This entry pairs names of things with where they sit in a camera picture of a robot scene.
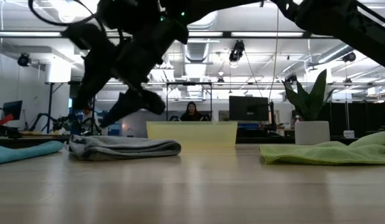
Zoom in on teal microfiber towel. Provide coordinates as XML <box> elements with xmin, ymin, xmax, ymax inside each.
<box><xmin>0</xmin><ymin>140</ymin><xmax>64</xmax><ymax>166</ymax></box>

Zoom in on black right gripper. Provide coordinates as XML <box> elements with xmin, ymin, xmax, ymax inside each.
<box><xmin>63</xmin><ymin>0</ymin><xmax>190</xmax><ymax>128</ymax></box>

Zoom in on snake plant in white pot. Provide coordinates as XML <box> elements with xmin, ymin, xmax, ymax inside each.
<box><xmin>282</xmin><ymin>68</ymin><xmax>337</xmax><ymax>146</ymax></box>

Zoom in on black office partition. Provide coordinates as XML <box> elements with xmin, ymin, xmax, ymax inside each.
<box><xmin>328</xmin><ymin>101</ymin><xmax>385</xmax><ymax>138</ymax></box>

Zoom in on lime green microfiber towel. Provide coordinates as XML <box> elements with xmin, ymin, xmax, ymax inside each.
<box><xmin>259</xmin><ymin>131</ymin><xmax>385</xmax><ymax>166</ymax></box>

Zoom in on small black monitor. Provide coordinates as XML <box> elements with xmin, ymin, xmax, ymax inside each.
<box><xmin>2</xmin><ymin>100</ymin><xmax>24</xmax><ymax>121</ymax></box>

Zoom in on large black computer monitor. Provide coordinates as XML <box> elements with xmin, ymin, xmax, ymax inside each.
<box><xmin>229</xmin><ymin>95</ymin><xmax>270</xmax><ymax>122</ymax></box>

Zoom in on red plastic part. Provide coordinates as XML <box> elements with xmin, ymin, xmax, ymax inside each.
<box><xmin>0</xmin><ymin>113</ymin><xmax>15</xmax><ymax>125</ymax></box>

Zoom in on overhead light bar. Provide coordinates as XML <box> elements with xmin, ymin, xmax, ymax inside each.
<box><xmin>0</xmin><ymin>30</ymin><xmax>336</xmax><ymax>39</ymax></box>

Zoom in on black workstation frame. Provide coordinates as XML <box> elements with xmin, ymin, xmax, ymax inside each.
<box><xmin>47</xmin><ymin>80</ymin><xmax>98</xmax><ymax>134</ymax></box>

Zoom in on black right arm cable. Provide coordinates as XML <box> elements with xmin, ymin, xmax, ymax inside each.
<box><xmin>28</xmin><ymin>0</ymin><xmax>98</xmax><ymax>27</ymax></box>

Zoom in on black ceiling spotlight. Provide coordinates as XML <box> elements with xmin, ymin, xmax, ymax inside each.
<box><xmin>228</xmin><ymin>39</ymin><xmax>246</xmax><ymax>63</ymax></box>
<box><xmin>341</xmin><ymin>52</ymin><xmax>357</xmax><ymax>63</ymax></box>
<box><xmin>17</xmin><ymin>52</ymin><xmax>32</xmax><ymax>68</ymax></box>

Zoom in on yellow translucent plastic bin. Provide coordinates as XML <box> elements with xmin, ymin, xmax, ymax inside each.
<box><xmin>146</xmin><ymin>121</ymin><xmax>239</xmax><ymax>147</ymax></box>

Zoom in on grey microfiber towel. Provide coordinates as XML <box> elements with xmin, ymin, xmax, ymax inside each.
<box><xmin>67</xmin><ymin>134</ymin><xmax>183</xmax><ymax>162</ymax></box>

